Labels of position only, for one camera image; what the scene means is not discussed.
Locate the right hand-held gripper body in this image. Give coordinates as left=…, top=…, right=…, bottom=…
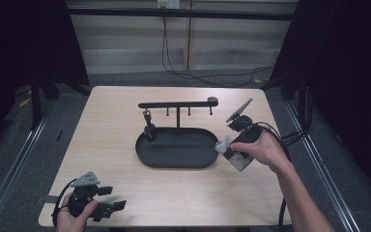
left=225, top=98, right=266, bottom=145

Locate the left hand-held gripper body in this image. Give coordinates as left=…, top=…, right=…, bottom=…
left=67, top=171, right=115, bottom=223

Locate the black key rack with tray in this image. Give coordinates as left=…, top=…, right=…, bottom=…
left=134, top=96, right=220, bottom=170

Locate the black car key fob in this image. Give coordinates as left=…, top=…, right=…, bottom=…
left=143, top=108, right=158, bottom=143

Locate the person's right hand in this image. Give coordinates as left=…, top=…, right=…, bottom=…
left=230, top=130, right=293, bottom=175

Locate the person's left hand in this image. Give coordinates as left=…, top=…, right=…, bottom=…
left=55, top=194, right=100, bottom=232

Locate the black metal stand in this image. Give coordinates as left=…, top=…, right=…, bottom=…
left=29, top=84, right=43, bottom=131

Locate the dark curtain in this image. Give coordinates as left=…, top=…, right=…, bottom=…
left=270, top=0, right=371, bottom=197
left=0, top=0, right=90, bottom=159

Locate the black horizontal bar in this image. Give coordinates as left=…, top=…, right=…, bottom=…
left=67, top=7, right=300, bottom=22

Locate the left hand-held gripper cable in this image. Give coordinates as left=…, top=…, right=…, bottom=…
left=51, top=178, right=78, bottom=228

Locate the metal floor rail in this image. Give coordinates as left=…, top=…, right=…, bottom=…
left=0, top=112, right=50, bottom=232
left=284, top=101, right=365, bottom=232

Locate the black wall cable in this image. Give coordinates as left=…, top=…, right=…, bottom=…
left=160, top=15, right=275, bottom=88

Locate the white wall outlet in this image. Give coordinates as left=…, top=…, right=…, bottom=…
left=157, top=0, right=182, bottom=10

